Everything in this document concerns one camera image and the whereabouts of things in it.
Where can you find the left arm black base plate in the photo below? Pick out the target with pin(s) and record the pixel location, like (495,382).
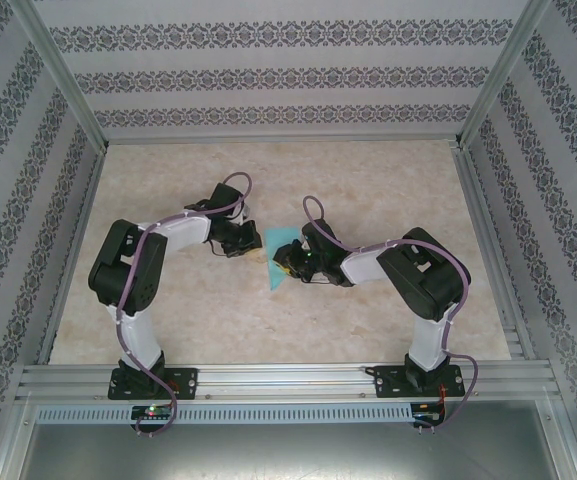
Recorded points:
(185,382)

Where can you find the wide aluminium mounting rail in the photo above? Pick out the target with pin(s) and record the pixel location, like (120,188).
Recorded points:
(288,382)

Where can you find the small dark circuit board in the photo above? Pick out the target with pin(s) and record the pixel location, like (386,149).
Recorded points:
(428,417)

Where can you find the circuit board with green light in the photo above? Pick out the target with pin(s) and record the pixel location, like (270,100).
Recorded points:
(152,412)

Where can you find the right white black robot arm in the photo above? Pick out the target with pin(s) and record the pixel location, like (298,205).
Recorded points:
(428,340)

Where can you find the aluminium frame post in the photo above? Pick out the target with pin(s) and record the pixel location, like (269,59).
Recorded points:
(505,70)
(58,70)

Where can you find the teal cloth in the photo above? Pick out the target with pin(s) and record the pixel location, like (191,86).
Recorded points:
(278,235)

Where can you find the grey metal sheet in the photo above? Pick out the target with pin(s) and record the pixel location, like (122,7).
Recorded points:
(288,452)

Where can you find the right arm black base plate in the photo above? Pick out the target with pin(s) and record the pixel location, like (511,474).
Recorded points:
(388,382)

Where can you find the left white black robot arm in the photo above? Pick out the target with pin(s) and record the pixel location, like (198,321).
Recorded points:
(138,335)

